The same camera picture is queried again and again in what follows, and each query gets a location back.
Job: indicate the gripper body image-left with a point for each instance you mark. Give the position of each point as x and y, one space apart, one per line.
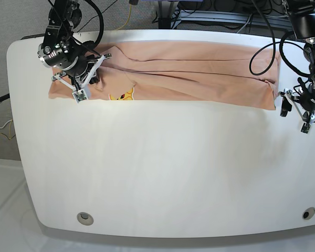
82 67

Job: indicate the peach orange T-shirt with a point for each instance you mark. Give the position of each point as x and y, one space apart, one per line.
188 71

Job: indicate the right table grommet hole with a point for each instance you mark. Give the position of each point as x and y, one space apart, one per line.
308 213

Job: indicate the left table grommet hole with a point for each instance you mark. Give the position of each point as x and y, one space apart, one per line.
85 219

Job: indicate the aluminium frame rail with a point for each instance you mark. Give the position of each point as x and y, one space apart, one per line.
234 18

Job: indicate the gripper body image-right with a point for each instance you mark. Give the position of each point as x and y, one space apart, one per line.
307 99

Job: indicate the table grommet hole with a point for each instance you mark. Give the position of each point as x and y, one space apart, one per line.
308 213
85 219

